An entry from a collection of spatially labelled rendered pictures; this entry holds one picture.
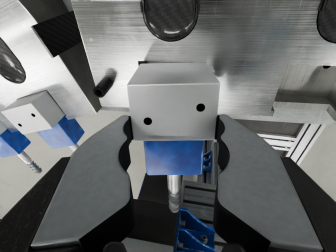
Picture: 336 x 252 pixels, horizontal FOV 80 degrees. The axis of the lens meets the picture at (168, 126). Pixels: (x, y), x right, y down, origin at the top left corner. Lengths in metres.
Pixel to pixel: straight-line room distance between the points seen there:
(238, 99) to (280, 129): 0.95
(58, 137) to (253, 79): 0.24
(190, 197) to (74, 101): 0.41
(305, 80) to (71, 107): 0.25
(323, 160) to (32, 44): 1.64
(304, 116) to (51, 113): 0.32
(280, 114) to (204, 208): 0.34
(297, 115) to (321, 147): 1.28
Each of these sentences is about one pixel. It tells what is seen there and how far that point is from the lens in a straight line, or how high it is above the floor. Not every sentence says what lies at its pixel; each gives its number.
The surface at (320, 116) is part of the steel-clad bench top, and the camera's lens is 0.33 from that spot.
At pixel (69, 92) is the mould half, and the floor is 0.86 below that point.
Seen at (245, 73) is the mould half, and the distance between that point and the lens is 0.17.
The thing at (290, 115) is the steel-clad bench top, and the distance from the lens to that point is 0.31.
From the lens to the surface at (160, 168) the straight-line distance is 0.15.
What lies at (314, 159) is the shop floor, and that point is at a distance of 1.66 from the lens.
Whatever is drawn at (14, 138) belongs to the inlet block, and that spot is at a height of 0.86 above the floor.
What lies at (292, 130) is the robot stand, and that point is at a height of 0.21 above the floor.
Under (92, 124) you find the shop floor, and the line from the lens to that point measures 1.56.
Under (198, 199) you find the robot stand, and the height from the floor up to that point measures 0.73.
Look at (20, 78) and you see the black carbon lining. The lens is 0.29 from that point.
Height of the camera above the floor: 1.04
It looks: 50 degrees down
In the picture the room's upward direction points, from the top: 165 degrees counter-clockwise
